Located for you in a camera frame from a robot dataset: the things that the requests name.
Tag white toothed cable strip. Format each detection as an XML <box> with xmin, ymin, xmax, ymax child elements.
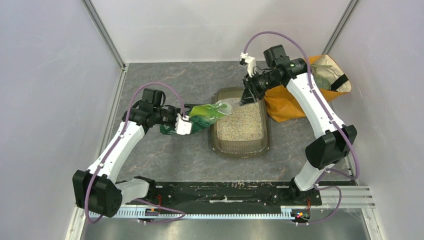
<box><xmin>86</xmin><ymin>205</ymin><xmax>293</xmax><ymax>220</ymax></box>

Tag black bag clip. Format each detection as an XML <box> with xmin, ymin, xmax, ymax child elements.
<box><xmin>184</xmin><ymin>103</ymin><xmax>199</xmax><ymax>109</ymax></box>

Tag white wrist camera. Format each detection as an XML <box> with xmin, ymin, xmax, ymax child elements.
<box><xmin>175</xmin><ymin>113</ymin><xmax>193</xmax><ymax>135</ymax></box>
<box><xmin>239</xmin><ymin>52</ymin><xmax>256</xmax><ymax>78</ymax></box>

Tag aluminium front frame rail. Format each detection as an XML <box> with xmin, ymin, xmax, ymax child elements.
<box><xmin>75</xmin><ymin>185</ymin><xmax>376</xmax><ymax>209</ymax></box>

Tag brown translucent litter box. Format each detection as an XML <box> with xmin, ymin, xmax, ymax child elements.
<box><xmin>209</xmin><ymin>87</ymin><xmax>271</xmax><ymax>158</ymax></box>

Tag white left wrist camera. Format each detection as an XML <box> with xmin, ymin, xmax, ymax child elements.
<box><xmin>175</xmin><ymin>113</ymin><xmax>193</xmax><ymax>135</ymax></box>

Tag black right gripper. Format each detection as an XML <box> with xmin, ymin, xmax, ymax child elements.
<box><xmin>239</xmin><ymin>70</ymin><xmax>282</xmax><ymax>106</ymax></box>

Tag aluminium frame post left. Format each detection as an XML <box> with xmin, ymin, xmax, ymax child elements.
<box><xmin>81</xmin><ymin>0</ymin><xmax>126</xmax><ymax>69</ymax></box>

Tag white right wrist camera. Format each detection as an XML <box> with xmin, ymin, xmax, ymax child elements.
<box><xmin>239</xmin><ymin>52</ymin><xmax>256</xmax><ymax>78</ymax></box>

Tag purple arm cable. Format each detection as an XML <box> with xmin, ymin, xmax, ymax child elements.
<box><xmin>83</xmin><ymin>82</ymin><xmax>187</xmax><ymax>225</ymax></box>
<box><xmin>243</xmin><ymin>31</ymin><xmax>361</xmax><ymax>225</ymax></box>

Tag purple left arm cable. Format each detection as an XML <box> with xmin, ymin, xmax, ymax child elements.
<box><xmin>83</xmin><ymin>82</ymin><xmax>187</xmax><ymax>225</ymax></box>

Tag green cat litter bag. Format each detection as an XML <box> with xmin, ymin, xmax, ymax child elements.
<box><xmin>159</xmin><ymin>103</ymin><xmax>231</xmax><ymax>135</ymax></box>

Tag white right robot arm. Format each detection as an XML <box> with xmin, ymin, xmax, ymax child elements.
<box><xmin>239</xmin><ymin>45</ymin><xmax>357</xmax><ymax>205</ymax></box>

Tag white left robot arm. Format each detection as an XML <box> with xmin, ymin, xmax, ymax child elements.
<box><xmin>72</xmin><ymin>88</ymin><xmax>181</xmax><ymax>218</ymax></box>

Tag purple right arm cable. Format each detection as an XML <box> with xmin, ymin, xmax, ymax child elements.
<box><xmin>243</xmin><ymin>31</ymin><xmax>361</xmax><ymax>225</ymax></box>

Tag aluminium frame post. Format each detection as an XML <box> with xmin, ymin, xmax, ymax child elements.
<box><xmin>322</xmin><ymin>0</ymin><xmax>360</xmax><ymax>55</ymax></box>
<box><xmin>81</xmin><ymin>0</ymin><xmax>126</xmax><ymax>69</ymax></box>

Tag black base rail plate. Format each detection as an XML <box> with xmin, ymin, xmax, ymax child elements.
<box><xmin>112</xmin><ymin>180</ymin><xmax>357</xmax><ymax>216</ymax></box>

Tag clear plastic scoop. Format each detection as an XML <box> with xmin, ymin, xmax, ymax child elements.
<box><xmin>216</xmin><ymin>98</ymin><xmax>247</xmax><ymax>115</ymax></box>

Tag aluminium frame post right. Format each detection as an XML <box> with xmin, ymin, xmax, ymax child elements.
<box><xmin>322</xmin><ymin>0</ymin><xmax>360</xmax><ymax>55</ymax></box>

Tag orange paper tote bag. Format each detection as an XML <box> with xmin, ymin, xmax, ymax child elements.
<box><xmin>264</xmin><ymin>54</ymin><xmax>352</xmax><ymax>123</ymax></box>

